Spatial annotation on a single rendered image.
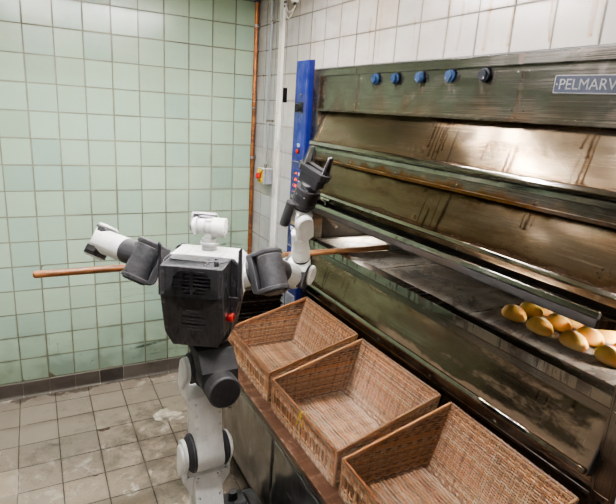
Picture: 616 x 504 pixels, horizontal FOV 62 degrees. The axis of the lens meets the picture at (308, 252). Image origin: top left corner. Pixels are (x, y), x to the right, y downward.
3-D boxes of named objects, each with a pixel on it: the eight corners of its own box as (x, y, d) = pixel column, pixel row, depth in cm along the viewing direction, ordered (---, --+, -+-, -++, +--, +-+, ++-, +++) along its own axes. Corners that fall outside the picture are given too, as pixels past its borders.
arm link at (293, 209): (321, 204, 179) (312, 230, 186) (308, 188, 186) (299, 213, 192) (294, 204, 173) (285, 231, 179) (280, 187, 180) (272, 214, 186)
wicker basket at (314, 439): (357, 387, 254) (362, 336, 247) (435, 455, 207) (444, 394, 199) (268, 409, 231) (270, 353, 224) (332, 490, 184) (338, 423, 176)
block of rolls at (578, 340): (594, 297, 223) (597, 285, 222) (719, 343, 182) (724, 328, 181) (494, 315, 195) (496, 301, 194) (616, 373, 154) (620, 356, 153)
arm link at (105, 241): (71, 247, 188) (109, 263, 176) (87, 216, 190) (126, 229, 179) (95, 258, 197) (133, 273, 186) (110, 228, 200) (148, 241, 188)
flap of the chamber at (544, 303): (288, 201, 281) (319, 208, 291) (594, 329, 129) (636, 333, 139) (289, 197, 280) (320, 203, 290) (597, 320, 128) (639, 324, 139)
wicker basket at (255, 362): (304, 338, 305) (307, 295, 297) (355, 384, 257) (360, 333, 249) (226, 351, 282) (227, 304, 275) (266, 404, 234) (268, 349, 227)
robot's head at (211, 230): (223, 246, 172) (223, 220, 170) (193, 243, 173) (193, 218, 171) (227, 241, 179) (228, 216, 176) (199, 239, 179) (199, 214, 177)
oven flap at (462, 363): (306, 281, 300) (318, 250, 298) (590, 474, 148) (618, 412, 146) (300, 280, 298) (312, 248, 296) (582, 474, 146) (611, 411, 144)
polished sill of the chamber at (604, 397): (318, 244, 297) (318, 238, 296) (622, 404, 145) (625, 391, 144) (309, 245, 295) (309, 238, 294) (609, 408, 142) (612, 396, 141)
